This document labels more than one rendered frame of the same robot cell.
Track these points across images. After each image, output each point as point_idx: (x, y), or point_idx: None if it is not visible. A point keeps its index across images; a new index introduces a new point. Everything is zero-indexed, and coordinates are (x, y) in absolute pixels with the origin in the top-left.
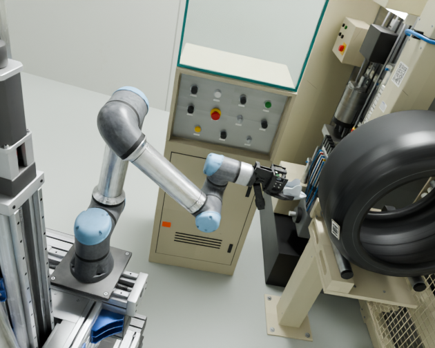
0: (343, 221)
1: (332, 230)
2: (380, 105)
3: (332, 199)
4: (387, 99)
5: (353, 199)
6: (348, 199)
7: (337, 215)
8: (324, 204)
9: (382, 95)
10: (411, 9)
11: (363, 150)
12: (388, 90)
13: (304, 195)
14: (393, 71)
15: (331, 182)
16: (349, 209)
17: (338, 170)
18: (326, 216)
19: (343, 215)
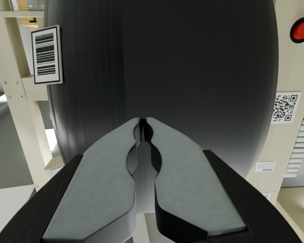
0: (49, 94)
1: (53, 40)
2: (273, 165)
3: (92, 136)
4: (261, 175)
5: (65, 160)
6: (68, 156)
7: (60, 106)
8: (134, 82)
9: (277, 174)
10: (299, 233)
11: (145, 211)
12: (267, 183)
13: (143, 128)
14: (272, 200)
15: (144, 156)
16: (56, 135)
17: (149, 183)
18: (90, 64)
19: (55, 114)
